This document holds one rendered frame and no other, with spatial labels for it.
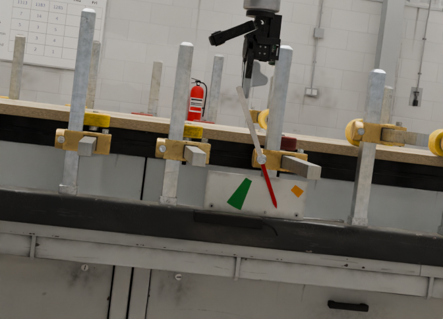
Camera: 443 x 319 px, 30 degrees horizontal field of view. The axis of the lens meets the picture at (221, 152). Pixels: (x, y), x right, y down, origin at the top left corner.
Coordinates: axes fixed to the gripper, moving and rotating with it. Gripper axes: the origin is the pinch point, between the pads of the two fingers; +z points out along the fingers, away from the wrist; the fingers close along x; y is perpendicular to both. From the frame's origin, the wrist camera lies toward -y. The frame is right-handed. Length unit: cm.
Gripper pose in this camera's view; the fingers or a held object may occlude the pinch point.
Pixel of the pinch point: (243, 93)
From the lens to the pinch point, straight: 203.3
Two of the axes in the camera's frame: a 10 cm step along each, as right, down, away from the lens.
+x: -1.1, -0.7, 9.9
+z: -1.1, 9.9, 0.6
